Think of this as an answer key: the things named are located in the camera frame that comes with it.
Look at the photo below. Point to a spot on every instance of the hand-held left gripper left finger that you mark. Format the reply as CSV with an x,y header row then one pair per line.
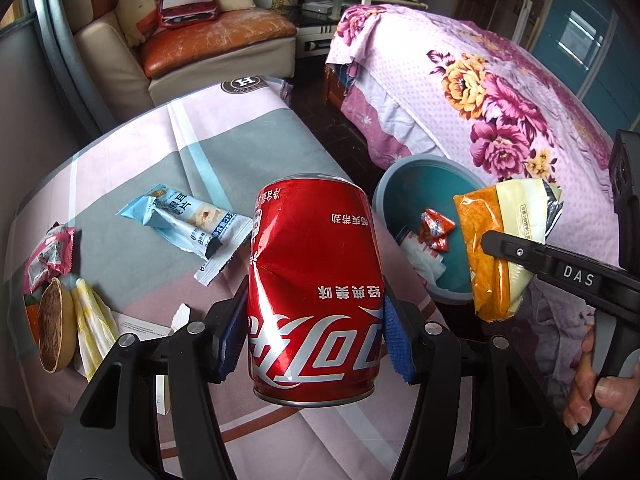
x,y
230,340

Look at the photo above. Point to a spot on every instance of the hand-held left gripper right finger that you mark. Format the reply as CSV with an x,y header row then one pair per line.
x,y
397,340

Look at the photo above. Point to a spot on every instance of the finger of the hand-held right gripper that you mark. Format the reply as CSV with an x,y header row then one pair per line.
x,y
550,265

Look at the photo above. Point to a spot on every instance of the white blue sachet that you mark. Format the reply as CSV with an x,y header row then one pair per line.
x,y
210,270

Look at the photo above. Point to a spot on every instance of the yellow snack bag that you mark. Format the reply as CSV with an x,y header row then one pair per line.
x,y
485,220

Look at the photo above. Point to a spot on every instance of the white paper box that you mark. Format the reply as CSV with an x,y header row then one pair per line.
x,y
145,329

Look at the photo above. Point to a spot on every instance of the red cola can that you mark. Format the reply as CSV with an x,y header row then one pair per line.
x,y
315,285

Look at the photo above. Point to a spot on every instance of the orange white candy wrapper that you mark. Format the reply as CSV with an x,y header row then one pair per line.
x,y
437,227

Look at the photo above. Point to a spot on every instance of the yellow white wrapper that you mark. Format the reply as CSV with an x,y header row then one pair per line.
x,y
92,330

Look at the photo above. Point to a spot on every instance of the teal trash bin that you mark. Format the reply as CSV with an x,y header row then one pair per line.
x,y
400,195

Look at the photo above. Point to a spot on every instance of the light blue oatmeal sachet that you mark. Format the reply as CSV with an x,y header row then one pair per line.
x,y
165,210

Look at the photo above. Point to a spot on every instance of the pink snack wrapper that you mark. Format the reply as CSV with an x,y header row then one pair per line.
x,y
50,255

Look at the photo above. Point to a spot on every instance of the person's right hand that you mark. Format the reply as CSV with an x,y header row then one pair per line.
x,y
612,390

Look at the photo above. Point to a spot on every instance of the pink plaid covered table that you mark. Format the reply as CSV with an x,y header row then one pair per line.
x,y
225,150

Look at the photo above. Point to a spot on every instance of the teal panel door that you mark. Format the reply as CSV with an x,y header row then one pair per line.
x,y
590,35

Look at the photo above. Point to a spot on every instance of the pink floral blanket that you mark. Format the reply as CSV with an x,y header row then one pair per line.
x,y
425,70

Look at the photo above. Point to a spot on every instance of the cream leather sofa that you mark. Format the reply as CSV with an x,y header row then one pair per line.
x,y
220,70

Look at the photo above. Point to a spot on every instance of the dark wooden wardrobe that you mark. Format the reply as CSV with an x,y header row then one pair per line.
x,y
480,0

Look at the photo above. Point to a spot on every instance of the black glass table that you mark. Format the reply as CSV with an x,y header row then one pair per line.
x,y
312,47

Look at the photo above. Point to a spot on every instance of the orange seat cushion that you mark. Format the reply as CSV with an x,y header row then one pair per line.
x,y
220,35

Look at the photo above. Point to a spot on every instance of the silver set-top box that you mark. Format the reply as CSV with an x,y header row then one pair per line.
x,y
317,7

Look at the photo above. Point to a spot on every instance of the cream printed pillow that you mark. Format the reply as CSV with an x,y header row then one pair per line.
x,y
137,10

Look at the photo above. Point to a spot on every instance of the grey metal door frame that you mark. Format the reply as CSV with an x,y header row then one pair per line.
x,y
65,35

